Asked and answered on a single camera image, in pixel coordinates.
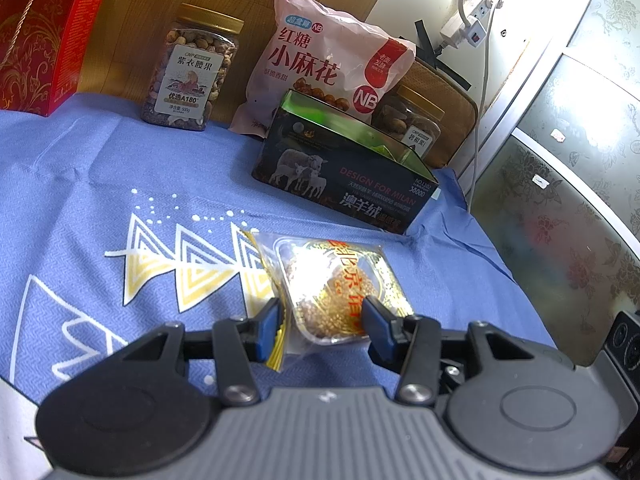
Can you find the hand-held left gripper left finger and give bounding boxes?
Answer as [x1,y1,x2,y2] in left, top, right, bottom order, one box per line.
[116,296,283,408]

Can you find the pecan jar with gold lid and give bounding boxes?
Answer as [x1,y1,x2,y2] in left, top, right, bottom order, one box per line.
[371,85,446,158]

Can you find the blue printed blanket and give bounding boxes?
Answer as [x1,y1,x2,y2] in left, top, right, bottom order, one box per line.
[0,92,556,461]

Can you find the cashew jar with gold lid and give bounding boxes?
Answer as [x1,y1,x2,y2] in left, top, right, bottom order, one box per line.
[140,2,246,132]

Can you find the clear yellow-edged pastry packet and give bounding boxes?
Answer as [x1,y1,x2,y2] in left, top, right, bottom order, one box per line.
[240,227,416,373]

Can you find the large pink snack bag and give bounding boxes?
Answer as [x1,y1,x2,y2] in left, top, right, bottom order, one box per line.
[230,0,417,143]

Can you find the frosted glass cabinet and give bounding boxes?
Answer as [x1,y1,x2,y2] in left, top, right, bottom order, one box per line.
[470,0,640,351]

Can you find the red gift box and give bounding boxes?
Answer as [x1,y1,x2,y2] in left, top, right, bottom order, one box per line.
[0,0,121,118]

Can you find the black cardboard box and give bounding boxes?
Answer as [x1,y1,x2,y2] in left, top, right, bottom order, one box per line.
[251,89,441,236]

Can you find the black tape strips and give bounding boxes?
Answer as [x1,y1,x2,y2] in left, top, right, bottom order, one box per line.
[414,0,521,92]

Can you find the white power strip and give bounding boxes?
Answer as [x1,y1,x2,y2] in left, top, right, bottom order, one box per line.
[439,0,501,51]

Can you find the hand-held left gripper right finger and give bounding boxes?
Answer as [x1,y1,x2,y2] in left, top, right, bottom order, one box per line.
[360,295,540,408]

